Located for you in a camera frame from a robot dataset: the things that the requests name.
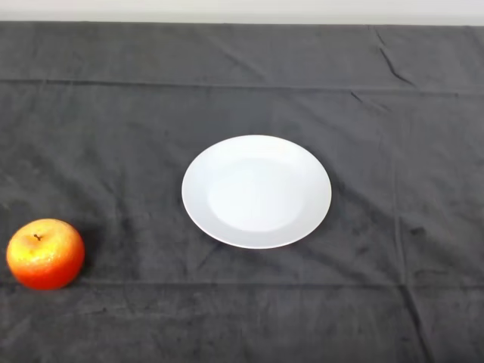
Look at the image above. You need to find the red yellow apple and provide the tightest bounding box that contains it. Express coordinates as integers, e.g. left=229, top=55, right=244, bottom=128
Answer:
left=6, top=218, right=85, bottom=291

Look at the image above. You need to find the white round plate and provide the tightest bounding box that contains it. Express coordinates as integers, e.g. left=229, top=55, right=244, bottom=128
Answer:
left=181, top=135, right=333, bottom=250

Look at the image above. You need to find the black cloth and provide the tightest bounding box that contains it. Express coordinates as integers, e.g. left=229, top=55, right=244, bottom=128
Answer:
left=0, top=20, right=484, bottom=363

